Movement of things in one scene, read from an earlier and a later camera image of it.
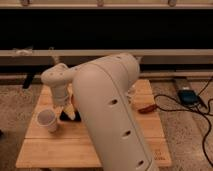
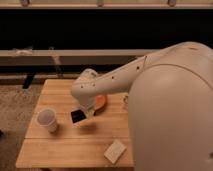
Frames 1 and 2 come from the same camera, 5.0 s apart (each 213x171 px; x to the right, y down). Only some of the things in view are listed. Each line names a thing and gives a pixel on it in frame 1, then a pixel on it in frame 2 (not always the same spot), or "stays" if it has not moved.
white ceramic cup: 47,118 stays
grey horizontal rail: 71,57 stays
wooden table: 70,145 stays
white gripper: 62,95 -> 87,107
